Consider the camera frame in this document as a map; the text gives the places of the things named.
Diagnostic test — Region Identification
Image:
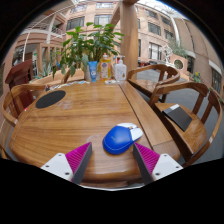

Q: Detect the blue and white computer mouse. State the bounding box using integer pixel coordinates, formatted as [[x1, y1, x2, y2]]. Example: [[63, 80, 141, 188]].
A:
[[102, 122, 144, 155]]

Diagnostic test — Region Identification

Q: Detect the wooden armchair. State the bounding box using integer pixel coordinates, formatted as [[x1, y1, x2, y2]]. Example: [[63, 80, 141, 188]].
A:
[[148, 81, 224, 168], [126, 64, 181, 103], [60, 68, 85, 84], [0, 83, 48, 159]]

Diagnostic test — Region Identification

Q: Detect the large potted green plant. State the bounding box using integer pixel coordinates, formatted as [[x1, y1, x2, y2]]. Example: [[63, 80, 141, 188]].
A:
[[53, 22, 125, 82]]

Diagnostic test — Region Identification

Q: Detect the wooden planter box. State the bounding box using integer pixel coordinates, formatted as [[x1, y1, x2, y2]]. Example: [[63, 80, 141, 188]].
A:
[[29, 69, 84, 86]]

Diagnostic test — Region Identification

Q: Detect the dark red wooden podium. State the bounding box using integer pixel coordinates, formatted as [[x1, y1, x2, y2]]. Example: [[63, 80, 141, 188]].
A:
[[4, 59, 35, 116]]

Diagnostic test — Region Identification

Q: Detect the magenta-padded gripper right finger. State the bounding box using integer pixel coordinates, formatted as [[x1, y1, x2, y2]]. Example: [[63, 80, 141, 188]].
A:
[[132, 142, 184, 186]]

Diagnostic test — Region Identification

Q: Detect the blue squeeze tube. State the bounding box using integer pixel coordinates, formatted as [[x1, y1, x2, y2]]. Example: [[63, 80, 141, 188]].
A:
[[87, 60, 99, 83]]

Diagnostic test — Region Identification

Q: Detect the clear pump dispenser bottle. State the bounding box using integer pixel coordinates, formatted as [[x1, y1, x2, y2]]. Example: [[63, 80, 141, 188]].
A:
[[114, 55, 128, 83]]

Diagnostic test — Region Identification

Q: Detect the yellow liquid bottle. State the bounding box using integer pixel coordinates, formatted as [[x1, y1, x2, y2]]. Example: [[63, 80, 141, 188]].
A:
[[99, 53, 112, 82]]

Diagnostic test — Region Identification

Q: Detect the black notebook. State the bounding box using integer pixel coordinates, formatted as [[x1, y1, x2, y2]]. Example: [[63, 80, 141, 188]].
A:
[[162, 103, 193, 132]]

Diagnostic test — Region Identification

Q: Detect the spiky agave plant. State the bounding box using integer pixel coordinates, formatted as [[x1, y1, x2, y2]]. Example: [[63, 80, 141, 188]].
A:
[[34, 61, 54, 79]]

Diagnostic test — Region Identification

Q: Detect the black round mouse pad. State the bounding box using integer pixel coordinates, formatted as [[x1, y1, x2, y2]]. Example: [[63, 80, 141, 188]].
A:
[[35, 89, 67, 110]]

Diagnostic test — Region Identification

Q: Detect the white statue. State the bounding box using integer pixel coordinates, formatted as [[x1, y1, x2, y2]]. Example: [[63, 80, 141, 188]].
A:
[[162, 44, 174, 64]]

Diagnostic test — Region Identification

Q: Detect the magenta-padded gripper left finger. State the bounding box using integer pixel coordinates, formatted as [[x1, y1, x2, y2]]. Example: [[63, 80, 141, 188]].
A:
[[40, 142, 93, 185]]

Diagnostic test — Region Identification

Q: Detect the yellow flower plant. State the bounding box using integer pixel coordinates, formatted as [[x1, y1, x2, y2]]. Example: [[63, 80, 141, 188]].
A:
[[193, 71, 203, 84]]

